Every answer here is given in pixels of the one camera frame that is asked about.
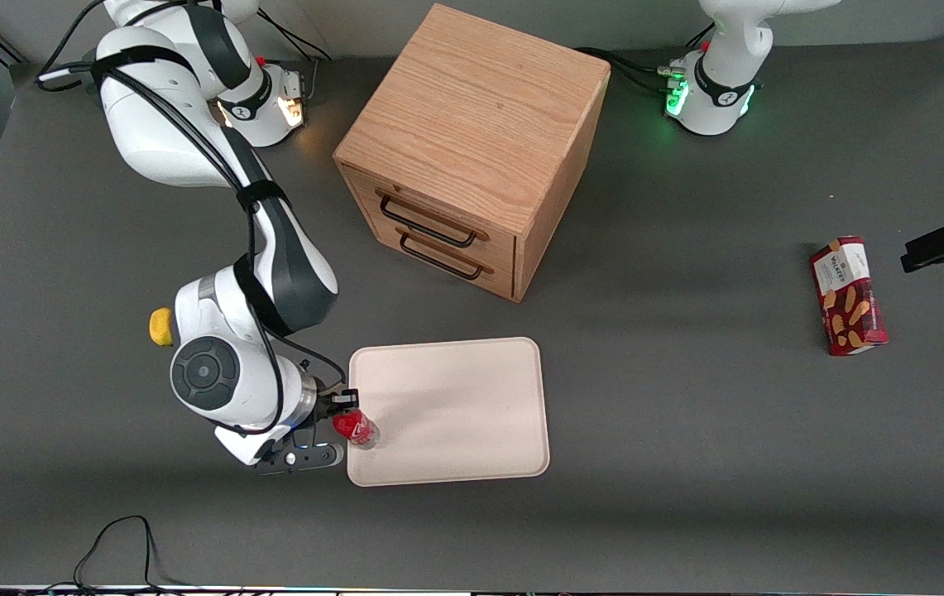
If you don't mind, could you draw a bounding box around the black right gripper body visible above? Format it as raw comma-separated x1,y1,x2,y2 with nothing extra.
309,381,335,433

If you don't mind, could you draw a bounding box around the red coke bottle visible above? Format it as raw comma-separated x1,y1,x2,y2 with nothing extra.
332,411,380,450

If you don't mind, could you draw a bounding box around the cream plastic tray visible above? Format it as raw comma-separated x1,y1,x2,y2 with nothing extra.
347,336,551,488

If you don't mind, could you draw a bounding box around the red cookie box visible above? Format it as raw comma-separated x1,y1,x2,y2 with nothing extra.
809,236,889,358

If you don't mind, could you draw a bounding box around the yellow lemon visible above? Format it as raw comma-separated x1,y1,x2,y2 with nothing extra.
148,307,177,347

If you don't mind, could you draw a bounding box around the wooden drawer front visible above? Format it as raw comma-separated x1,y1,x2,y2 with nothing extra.
352,170,518,267
364,211,518,300

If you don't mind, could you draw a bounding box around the oak wooden drawer cabinet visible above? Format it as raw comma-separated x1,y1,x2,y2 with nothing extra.
333,2,611,303

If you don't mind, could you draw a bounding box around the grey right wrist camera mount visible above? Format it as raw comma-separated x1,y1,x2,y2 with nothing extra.
254,442,347,475

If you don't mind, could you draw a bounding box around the black drawer handle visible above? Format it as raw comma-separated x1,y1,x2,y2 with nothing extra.
397,229,495,281
375,189,491,249

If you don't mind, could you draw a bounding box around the thin black looped table cable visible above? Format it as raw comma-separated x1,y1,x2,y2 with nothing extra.
73,515,184,594

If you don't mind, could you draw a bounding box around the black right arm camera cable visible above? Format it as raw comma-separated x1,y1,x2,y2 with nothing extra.
37,0,350,437

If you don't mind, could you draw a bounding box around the black left base cable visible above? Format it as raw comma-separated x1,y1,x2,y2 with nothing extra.
574,46,686,94

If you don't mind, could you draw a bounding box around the black base cable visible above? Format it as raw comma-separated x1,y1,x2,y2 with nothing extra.
574,46,686,94
256,8,333,62

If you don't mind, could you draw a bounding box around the black right base cable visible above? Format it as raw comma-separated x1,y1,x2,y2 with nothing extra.
256,8,333,62

